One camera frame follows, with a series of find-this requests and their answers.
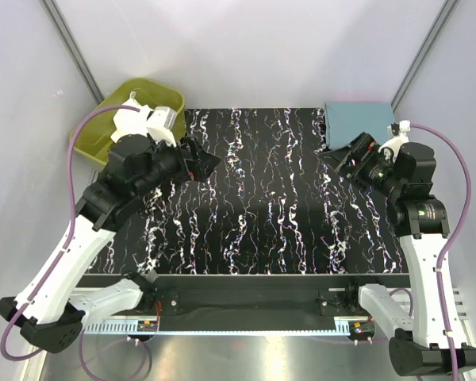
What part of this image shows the purple cable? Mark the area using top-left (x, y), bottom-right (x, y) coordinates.
top-left (408, 123), bottom-right (471, 377)
top-left (0, 105), bottom-right (140, 360)

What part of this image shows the slotted grey cable duct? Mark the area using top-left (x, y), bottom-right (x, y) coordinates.
top-left (85, 317), bottom-right (351, 337)

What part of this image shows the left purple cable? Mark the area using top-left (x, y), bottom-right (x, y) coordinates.
top-left (0, 105), bottom-right (140, 360)

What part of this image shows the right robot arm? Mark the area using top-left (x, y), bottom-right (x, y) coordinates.
top-left (334, 133), bottom-right (476, 379)

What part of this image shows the folded blue t shirt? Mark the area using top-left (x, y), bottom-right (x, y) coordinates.
top-left (324, 102), bottom-right (395, 150)

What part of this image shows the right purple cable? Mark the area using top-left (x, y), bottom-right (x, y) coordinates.
top-left (408, 123), bottom-right (471, 377)

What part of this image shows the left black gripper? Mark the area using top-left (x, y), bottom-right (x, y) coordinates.
top-left (134, 132), bottom-right (221, 198)

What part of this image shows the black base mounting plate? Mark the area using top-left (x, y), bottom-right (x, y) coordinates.
top-left (86, 274), bottom-right (410, 328)

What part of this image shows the black marble pattern mat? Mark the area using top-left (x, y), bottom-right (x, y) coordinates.
top-left (89, 108), bottom-right (407, 275)

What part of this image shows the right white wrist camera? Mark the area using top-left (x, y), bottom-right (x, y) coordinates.
top-left (379, 120), bottom-right (410, 163)

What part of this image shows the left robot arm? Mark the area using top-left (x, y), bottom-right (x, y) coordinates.
top-left (0, 134), bottom-right (221, 354)

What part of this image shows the olive green plastic basket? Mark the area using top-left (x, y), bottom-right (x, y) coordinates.
top-left (75, 78), bottom-right (186, 171)

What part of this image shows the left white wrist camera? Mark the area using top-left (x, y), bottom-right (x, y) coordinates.
top-left (110, 91), bottom-right (177, 147)

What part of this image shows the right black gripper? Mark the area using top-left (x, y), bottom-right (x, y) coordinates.
top-left (318, 132), bottom-right (404, 198)

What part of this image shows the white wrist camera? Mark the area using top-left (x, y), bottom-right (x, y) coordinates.
top-left (379, 120), bottom-right (410, 163)
top-left (110, 91), bottom-right (177, 147)

